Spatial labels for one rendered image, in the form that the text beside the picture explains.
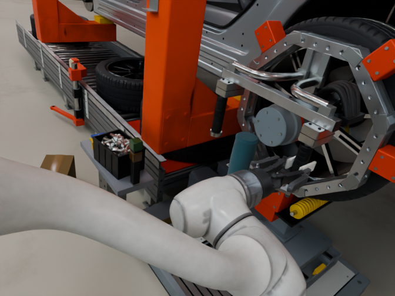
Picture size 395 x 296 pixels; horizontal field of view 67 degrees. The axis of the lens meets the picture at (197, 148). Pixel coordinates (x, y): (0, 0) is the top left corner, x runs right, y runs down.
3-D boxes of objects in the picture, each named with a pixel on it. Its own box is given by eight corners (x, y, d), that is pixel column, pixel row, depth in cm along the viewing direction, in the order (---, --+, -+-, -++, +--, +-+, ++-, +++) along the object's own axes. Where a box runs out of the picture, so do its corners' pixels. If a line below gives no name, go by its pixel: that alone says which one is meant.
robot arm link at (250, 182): (242, 221, 66) (260, 212, 70) (251, 190, 61) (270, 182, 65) (216, 197, 72) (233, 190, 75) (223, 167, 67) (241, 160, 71)
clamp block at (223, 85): (243, 95, 102) (247, 80, 99) (224, 98, 97) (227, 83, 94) (233, 90, 105) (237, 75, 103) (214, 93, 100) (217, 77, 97)
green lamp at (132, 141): (143, 150, 115) (143, 141, 113) (133, 152, 113) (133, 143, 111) (138, 145, 118) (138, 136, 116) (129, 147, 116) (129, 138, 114)
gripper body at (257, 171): (234, 188, 75) (258, 178, 80) (259, 209, 69) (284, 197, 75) (240, 164, 71) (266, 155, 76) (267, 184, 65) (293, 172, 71)
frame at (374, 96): (346, 219, 103) (431, 64, 75) (336, 226, 99) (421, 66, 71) (238, 144, 138) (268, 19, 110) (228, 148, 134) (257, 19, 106)
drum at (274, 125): (317, 142, 106) (331, 106, 98) (279, 157, 94) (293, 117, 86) (285, 125, 115) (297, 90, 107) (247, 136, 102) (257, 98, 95)
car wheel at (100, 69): (78, 94, 234) (76, 65, 222) (133, 77, 285) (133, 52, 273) (144, 122, 210) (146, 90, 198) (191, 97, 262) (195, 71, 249)
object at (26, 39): (114, 70, 376) (113, 38, 356) (40, 76, 326) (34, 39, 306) (85, 49, 439) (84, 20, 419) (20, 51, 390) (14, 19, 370)
